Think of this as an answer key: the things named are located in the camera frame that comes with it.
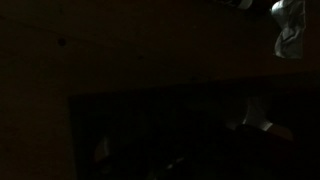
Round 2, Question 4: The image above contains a black box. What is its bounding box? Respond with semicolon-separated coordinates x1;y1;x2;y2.
69;73;320;180

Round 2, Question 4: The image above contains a white towel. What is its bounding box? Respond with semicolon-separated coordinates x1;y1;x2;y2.
226;97;293;141

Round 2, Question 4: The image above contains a crumpled clear plastic wrapper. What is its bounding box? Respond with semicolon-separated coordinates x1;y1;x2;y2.
270;0;306;59

